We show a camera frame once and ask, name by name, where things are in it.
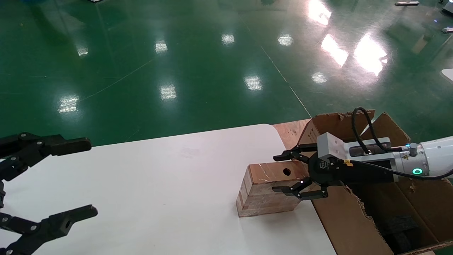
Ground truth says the big open cardboard box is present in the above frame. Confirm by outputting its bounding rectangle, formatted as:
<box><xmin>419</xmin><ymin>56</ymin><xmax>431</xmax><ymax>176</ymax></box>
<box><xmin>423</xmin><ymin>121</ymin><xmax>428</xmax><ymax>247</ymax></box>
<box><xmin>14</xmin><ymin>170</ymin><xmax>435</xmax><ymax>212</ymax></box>
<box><xmin>297</xmin><ymin>110</ymin><xmax>453</xmax><ymax>255</ymax></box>

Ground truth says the wooden block with hole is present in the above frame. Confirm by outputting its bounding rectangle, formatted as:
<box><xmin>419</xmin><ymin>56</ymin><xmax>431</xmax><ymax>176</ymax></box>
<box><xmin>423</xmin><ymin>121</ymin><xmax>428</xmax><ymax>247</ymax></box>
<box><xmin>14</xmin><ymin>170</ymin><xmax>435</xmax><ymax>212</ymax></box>
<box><xmin>236</xmin><ymin>160</ymin><xmax>312</xmax><ymax>218</ymax></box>

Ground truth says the brown wooden platform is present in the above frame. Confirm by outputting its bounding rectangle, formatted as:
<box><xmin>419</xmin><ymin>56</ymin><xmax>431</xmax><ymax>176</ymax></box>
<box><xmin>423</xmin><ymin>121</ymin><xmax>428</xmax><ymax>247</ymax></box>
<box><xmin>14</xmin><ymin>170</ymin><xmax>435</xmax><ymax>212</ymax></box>
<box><xmin>272</xmin><ymin>119</ymin><xmax>312</xmax><ymax>151</ymax></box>

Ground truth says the grey camera mounting bracket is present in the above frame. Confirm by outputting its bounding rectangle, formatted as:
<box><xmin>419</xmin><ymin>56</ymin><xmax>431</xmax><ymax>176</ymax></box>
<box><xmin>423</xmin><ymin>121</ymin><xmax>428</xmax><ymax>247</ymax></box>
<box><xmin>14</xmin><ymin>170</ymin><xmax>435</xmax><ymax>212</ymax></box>
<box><xmin>342</xmin><ymin>137</ymin><xmax>392</xmax><ymax>157</ymax></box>

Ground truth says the black foam block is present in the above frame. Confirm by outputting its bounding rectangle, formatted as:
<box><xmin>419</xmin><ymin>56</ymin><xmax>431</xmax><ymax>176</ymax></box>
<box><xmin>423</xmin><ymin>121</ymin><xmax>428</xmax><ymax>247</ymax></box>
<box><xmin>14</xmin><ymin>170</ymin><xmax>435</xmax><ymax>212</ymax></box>
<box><xmin>379</xmin><ymin>214</ymin><xmax>422</xmax><ymax>254</ymax></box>

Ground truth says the thick black sleeved cable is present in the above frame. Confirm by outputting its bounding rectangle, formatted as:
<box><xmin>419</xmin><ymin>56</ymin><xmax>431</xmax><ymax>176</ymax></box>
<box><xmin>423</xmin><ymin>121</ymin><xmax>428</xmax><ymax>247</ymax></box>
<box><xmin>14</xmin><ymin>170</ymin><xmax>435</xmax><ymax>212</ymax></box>
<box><xmin>351</xmin><ymin>107</ymin><xmax>407</xmax><ymax>156</ymax></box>

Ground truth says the black cable with yellow tag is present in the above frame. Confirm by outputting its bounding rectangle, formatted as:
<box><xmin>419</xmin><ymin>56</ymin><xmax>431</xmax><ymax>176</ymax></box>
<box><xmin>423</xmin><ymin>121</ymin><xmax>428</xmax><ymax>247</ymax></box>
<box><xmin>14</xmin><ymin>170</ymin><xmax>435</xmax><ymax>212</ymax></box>
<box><xmin>336</xmin><ymin>159</ymin><xmax>453</xmax><ymax>181</ymax></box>

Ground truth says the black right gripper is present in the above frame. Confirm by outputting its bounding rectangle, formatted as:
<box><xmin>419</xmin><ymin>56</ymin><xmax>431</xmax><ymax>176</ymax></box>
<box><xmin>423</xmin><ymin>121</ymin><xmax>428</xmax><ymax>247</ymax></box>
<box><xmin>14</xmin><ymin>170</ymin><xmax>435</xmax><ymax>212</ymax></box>
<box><xmin>272</xmin><ymin>143</ymin><xmax>397</xmax><ymax>201</ymax></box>

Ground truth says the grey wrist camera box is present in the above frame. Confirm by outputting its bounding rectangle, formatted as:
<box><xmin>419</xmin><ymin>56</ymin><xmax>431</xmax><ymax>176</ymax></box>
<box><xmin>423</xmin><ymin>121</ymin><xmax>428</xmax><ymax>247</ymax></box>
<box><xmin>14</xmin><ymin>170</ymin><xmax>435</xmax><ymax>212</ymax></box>
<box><xmin>317</xmin><ymin>133</ymin><xmax>350</xmax><ymax>168</ymax></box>

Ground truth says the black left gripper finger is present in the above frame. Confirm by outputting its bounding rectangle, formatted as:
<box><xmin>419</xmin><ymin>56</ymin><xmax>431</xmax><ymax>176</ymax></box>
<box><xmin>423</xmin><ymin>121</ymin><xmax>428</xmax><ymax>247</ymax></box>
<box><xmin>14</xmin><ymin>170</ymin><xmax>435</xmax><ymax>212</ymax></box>
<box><xmin>0</xmin><ymin>132</ymin><xmax>92</xmax><ymax>181</ymax></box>
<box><xmin>0</xmin><ymin>205</ymin><xmax>98</xmax><ymax>255</ymax></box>

